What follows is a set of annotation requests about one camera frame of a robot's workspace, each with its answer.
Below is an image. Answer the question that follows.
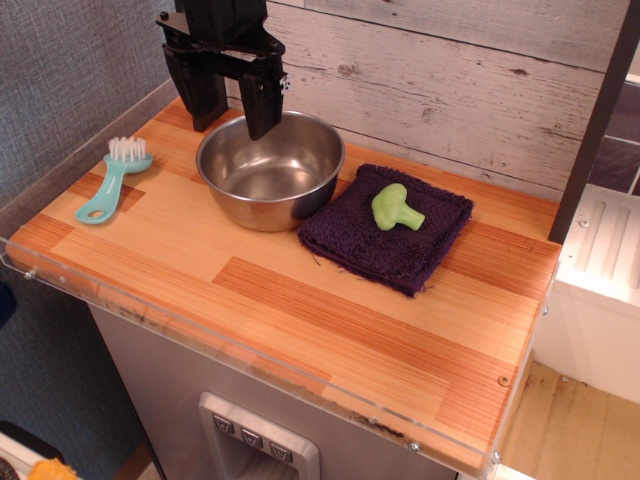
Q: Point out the dark grey right post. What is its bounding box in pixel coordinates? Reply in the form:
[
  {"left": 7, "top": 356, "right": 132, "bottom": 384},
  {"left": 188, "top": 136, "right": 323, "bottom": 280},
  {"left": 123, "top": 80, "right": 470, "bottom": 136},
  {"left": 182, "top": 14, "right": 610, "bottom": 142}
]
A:
[{"left": 548, "top": 0, "right": 639, "bottom": 244}]

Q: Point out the white toy sink unit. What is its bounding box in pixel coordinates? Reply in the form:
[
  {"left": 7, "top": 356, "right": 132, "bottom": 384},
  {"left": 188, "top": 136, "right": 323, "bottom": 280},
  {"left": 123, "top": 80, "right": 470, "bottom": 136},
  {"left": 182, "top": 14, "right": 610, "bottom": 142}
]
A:
[{"left": 529, "top": 73, "right": 640, "bottom": 404}]

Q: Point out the stainless steel bowl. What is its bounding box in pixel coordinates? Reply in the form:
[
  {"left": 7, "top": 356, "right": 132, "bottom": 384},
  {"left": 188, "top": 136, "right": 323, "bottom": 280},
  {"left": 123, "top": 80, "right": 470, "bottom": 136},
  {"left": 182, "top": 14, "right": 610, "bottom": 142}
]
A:
[{"left": 196, "top": 111, "right": 346, "bottom": 232}]

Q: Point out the purple folded towel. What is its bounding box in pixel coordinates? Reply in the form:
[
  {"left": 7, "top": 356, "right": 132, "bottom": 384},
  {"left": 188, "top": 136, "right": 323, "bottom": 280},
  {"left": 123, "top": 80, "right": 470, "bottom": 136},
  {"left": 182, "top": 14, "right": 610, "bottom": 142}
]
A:
[{"left": 298, "top": 164, "right": 474, "bottom": 297}]

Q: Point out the green toy broccoli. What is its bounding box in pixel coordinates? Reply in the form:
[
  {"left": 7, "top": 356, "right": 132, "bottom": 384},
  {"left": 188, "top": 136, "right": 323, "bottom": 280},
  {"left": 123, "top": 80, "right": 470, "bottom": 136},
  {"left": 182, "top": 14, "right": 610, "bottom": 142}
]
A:
[{"left": 371, "top": 183, "right": 425, "bottom": 231}]

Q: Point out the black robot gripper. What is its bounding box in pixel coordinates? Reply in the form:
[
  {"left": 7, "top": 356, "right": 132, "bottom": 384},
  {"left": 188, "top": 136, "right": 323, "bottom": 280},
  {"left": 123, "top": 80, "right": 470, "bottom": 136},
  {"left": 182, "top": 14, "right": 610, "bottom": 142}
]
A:
[{"left": 156, "top": 1, "right": 286, "bottom": 140}]

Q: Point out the silver dispenser panel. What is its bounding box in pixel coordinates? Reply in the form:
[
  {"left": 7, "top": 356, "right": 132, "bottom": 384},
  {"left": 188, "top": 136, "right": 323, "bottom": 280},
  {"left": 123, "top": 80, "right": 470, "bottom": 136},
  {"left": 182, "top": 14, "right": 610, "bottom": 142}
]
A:
[{"left": 198, "top": 392, "right": 321, "bottom": 479}]

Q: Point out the grey toy fridge cabinet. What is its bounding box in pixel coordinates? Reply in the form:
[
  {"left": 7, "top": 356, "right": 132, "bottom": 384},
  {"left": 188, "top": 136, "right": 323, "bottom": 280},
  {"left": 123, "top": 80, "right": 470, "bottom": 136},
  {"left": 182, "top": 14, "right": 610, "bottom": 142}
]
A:
[{"left": 90, "top": 307, "right": 456, "bottom": 479}]

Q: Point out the teal dish brush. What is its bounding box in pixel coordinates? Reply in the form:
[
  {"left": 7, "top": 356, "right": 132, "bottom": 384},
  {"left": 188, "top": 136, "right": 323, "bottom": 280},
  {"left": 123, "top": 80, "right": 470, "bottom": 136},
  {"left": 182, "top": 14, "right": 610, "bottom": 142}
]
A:
[{"left": 75, "top": 137, "right": 153, "bottom": 225}]

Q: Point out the clear acrylic edge guard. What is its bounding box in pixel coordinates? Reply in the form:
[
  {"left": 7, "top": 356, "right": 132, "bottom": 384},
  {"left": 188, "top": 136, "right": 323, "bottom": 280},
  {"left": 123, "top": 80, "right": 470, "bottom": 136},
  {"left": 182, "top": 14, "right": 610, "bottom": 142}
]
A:
[{"left": 7, "top": 225, "right": 559, "bottom": 478}]

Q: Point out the yellow object bottom left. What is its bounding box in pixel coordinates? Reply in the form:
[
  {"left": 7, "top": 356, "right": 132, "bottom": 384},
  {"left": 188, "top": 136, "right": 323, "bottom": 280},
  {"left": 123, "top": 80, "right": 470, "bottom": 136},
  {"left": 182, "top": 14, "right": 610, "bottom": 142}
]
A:
[{"left": 27, "top": 459, "right": 79, "bottom": 480}]

